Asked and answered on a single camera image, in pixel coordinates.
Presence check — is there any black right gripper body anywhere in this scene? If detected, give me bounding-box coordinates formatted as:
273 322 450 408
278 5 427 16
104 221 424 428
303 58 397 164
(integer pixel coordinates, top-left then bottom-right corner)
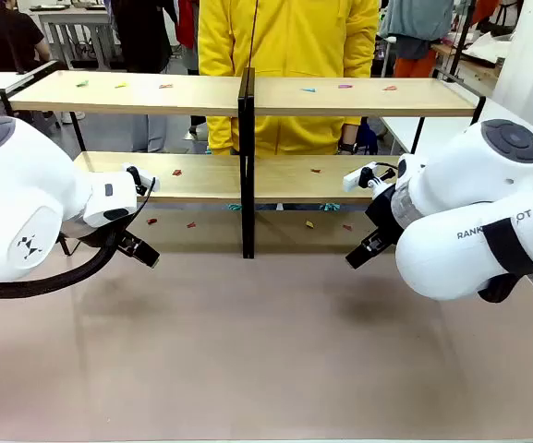
365 183 406 245

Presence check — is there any red hanging garment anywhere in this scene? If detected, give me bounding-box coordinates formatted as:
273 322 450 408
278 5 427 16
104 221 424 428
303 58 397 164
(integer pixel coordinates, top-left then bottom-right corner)
176 0 200 50

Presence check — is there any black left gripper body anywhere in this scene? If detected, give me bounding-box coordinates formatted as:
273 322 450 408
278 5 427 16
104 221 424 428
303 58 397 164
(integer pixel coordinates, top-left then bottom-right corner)
102 224 133 254

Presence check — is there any person in grey top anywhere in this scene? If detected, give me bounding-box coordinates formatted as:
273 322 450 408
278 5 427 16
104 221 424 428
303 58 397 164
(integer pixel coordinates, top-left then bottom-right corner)
379 0 468 78

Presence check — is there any person's right forearm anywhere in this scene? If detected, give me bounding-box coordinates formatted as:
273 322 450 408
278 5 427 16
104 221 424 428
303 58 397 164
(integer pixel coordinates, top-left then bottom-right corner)
206 114 240 156

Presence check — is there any wooden background table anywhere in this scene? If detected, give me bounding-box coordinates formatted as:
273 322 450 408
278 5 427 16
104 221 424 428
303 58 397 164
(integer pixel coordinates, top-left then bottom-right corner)
431 31 511 82

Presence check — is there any thin dark cord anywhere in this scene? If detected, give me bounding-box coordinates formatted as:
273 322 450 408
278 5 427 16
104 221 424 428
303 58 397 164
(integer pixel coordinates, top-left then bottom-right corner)
247 0 260 70

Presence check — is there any person in black shirt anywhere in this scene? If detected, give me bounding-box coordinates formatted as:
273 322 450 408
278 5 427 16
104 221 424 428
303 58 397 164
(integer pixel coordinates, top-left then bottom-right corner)
0 7 51 74

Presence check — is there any black metal pole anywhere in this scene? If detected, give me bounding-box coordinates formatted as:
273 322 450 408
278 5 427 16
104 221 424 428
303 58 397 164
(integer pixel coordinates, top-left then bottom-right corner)
447 0 474 83

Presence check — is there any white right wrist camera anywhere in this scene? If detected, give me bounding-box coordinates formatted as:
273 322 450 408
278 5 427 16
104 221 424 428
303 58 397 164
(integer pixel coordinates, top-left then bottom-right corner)
343 161 396 193

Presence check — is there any person in grey trousers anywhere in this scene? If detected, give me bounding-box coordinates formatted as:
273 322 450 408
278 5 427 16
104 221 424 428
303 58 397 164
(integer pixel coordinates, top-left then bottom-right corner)
108 0 175 153

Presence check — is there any black strap on arm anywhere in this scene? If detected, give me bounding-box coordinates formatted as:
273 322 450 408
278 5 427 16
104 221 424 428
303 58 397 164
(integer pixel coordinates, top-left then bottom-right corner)
478 216 533 305

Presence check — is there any person in yellow hoodie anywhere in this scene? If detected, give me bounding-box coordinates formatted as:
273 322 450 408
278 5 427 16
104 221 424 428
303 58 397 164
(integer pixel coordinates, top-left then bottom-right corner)
197 0 381 157

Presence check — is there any white background desk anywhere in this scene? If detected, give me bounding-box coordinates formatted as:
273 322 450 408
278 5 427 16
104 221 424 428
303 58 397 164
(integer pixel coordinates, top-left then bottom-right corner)
30 3 113 69

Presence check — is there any wooden shelf unit black frame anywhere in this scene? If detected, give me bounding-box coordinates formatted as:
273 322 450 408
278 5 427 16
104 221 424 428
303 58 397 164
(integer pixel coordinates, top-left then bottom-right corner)
237 67 488 259
0 59 256 259

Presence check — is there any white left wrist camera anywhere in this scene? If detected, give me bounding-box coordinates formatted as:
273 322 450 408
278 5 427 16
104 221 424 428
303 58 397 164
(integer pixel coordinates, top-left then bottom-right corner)
122 162 156 196

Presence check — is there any person's left forearm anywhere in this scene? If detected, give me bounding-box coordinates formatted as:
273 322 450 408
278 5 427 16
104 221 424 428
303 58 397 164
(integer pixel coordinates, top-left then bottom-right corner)
338 114 369 155

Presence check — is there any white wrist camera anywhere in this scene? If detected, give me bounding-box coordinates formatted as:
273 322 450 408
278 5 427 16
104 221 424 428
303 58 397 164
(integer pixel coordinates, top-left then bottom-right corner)
122 162 156 196
343 161 396 193

